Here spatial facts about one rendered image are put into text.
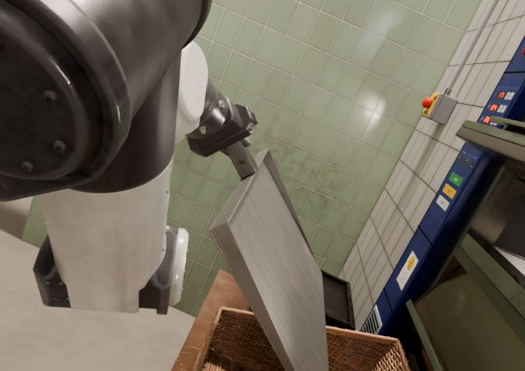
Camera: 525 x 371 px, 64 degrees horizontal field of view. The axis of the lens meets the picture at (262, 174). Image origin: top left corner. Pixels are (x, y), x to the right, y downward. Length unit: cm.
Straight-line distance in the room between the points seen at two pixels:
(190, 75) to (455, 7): 165
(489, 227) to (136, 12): 111
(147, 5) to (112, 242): 17
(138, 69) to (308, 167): 185
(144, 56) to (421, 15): 188
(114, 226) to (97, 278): 6
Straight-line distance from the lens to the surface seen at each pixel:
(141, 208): 29
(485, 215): 121
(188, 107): 52
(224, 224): 52
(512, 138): 89
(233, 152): 76
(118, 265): 33
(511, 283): 99
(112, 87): 16
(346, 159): 201
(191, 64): 55
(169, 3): 22
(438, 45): 205
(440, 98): 169
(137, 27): 19
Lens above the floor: 138
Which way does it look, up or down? 14 degrees down
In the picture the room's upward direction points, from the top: 24 degrees clockwise
